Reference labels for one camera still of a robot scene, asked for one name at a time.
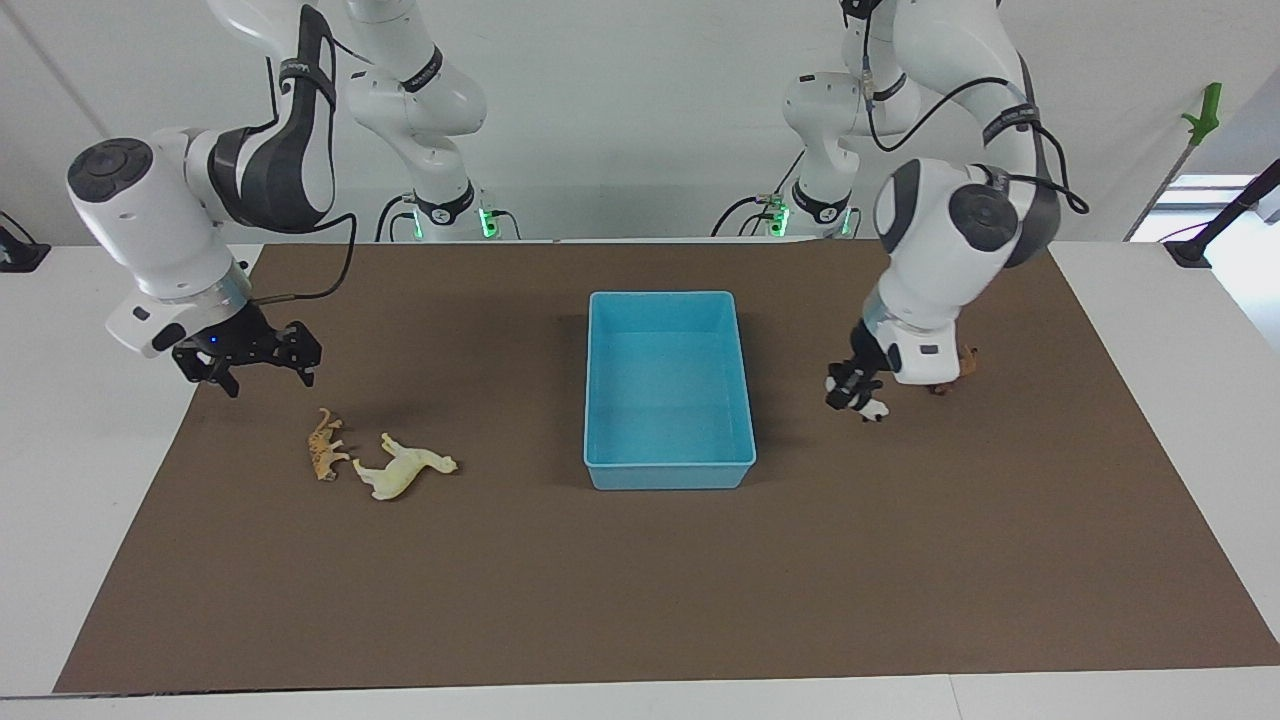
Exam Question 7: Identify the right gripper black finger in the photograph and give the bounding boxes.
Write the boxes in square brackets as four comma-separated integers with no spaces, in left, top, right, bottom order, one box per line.
[172,350,239,399]
[280,320,323,386]

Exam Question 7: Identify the brown lion toy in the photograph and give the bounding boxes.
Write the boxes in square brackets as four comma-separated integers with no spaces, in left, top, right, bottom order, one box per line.
[930,345,980,396]

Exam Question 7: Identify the orange tiger toy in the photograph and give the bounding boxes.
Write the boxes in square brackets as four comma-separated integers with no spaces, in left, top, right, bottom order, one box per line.
[307,407,351,483]

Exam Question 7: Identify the cream alpaca toy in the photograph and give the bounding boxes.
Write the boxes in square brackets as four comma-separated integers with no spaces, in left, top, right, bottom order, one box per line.
[352,432,460,502]

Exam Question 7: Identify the light blue storage box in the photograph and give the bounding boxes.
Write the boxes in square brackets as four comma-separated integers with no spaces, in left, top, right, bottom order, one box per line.
[583,291,758,492]

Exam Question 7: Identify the small black table clamp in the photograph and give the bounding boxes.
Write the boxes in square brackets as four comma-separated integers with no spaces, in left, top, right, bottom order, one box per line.
[0,212,51,273]

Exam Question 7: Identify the brown table mat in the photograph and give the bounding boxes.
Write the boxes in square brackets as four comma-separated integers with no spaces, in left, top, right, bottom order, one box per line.
[52,240,1280,696]

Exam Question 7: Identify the black clamp stand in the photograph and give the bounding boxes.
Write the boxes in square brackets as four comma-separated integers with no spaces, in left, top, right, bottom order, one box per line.
[1165,160,1280,269]

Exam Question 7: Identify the green-tipped grey pole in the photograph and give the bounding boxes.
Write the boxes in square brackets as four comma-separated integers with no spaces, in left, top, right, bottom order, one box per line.
[1125,82,1223,241]

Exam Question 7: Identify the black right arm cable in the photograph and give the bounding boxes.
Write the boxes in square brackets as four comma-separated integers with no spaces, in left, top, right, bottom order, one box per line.
[250,30,359,304]

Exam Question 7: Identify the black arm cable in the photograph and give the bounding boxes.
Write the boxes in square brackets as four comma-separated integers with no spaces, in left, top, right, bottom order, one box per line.
[840,0,1091,216]
[250,30,359,304]

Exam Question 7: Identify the black left base cable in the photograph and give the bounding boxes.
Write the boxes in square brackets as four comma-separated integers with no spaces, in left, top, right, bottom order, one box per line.
[712,150,807,239]

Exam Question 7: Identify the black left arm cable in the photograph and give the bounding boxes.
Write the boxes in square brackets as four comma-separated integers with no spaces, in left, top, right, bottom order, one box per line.
[840,0,1091,216]

